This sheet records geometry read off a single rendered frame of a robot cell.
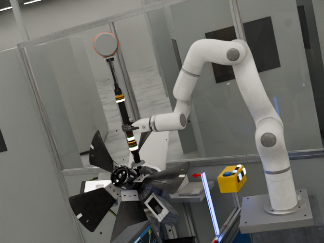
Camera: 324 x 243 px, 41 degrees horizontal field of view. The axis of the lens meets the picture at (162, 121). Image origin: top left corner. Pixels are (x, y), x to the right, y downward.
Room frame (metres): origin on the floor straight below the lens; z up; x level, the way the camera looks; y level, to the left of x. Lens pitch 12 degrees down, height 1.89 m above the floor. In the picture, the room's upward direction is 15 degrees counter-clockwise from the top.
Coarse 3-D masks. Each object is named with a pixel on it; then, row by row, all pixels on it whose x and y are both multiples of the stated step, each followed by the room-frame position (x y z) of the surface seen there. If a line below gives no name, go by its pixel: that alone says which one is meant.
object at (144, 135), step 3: (144, 132) 2.27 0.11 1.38; (147, 132) 2.23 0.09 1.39; (150, 132) 2.19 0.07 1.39; (141, 135) 2.32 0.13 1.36; (144, 135) 2.24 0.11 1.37; (147, 135) 2.20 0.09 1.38; (141, 138) 2.26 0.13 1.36; (144, 138) 2.22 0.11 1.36; (141, 141) 2.23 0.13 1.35; (144, 141) 2.19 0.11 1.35; (138, 144) 2.31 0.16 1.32; (141, 144) 2.21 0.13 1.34; (138, 147) 2.23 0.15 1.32; (141, 147) 2.19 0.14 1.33
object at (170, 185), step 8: (176, 168) 2.09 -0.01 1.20; (152, 176) 2.10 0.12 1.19; (160, 176) 2.06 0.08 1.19; (168, 176) 2.04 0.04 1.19; (176, 176) 2.02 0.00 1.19; (152, 184) 2.03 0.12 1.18; (160, 184) 2.01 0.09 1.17; (168, 184) 1.98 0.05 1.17; (176, 184) 1.96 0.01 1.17; (168, 192) 1.94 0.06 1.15
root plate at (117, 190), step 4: (108, 184) 2.20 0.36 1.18; (112, 184) 2.19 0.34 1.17; (108, 188) 2.20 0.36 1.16; (112, 188) 2.20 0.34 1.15; (116, 188) 2.20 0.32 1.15; (108, 192) 2.20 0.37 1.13; (112, 192) 2.20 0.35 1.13; (116, 192) 2.20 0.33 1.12; (120, 192) 2.20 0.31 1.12; (112, 196) 2.20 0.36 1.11; (116, 196) 2.20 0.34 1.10
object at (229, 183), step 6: (228, 168) 2.26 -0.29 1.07; (234, 168) 2.23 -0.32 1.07; (240, 168) 2.21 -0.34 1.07; (222, 174) 2.19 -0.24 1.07; (222, 180) 2.15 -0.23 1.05; (228, 180) 2.13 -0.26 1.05; (234, 180) 2.12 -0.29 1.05; (240, 180) 2.17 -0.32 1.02; (222, 186) 2.16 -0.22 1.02; (228, 186) 2.14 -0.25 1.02; (234, 186) 2.12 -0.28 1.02; (240, 186) 2.16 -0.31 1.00; (222, 192) 2.16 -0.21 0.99; (228, 192) 2.14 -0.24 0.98
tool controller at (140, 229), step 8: (136, 224) 1.47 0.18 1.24; (144, 224) 1.42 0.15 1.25; (128, 232) 1.42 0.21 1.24; (136, 232) 1.37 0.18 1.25; (144, 232) 1.39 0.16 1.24; (152, 232) 1.42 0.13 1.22; (120, 240) 1.38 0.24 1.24; (128, 240) 1.33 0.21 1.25; (136, 240) 1.35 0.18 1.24; (144, 240) 1.38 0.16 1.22; (152, 240) 1.41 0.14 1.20; (160, 240) 1.44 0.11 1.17
